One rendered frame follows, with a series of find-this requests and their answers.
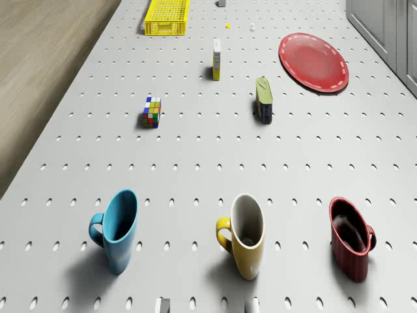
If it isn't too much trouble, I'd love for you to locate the puzzle cube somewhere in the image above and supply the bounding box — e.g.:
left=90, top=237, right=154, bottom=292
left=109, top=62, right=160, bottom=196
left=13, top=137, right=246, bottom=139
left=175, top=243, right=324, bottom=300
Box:
left=141, top=97, right=162, bottom=129

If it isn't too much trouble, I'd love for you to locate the flat-sided can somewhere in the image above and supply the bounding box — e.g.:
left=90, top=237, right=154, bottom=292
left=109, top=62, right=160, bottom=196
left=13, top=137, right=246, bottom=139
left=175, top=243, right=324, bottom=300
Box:
left=255, top=76, right=274, bottom=125

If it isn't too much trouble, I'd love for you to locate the yellow mug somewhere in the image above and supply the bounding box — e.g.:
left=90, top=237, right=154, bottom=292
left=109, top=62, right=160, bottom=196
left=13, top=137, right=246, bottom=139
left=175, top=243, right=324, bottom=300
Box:
left=215, top=193, right=265, bottom=281

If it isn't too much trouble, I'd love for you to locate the blue mug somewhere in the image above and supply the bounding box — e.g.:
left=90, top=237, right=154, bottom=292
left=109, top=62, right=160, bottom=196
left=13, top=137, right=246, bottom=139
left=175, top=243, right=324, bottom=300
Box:
left=89, top=189, right=139, bottom=276

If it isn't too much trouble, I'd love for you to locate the yellow basket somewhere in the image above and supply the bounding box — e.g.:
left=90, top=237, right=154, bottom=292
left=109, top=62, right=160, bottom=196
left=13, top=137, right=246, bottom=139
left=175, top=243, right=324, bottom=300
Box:
left=144, top=0, right=191, bottom=37

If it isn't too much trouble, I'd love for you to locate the red plate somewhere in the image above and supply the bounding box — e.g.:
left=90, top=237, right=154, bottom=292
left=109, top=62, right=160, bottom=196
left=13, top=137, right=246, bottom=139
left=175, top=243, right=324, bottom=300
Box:
left=278, top=33, right=350, bottom=93

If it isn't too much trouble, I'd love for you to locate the red mug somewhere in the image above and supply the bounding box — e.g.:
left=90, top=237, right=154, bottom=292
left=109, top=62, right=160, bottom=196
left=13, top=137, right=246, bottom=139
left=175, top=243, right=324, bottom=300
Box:
left=328, top=196, right=377, bottom=283

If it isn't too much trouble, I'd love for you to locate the white cabinet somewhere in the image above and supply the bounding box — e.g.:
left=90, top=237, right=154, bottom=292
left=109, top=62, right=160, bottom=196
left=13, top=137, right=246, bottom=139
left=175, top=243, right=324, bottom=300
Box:
left=345, top=0, right=417, bottom=98

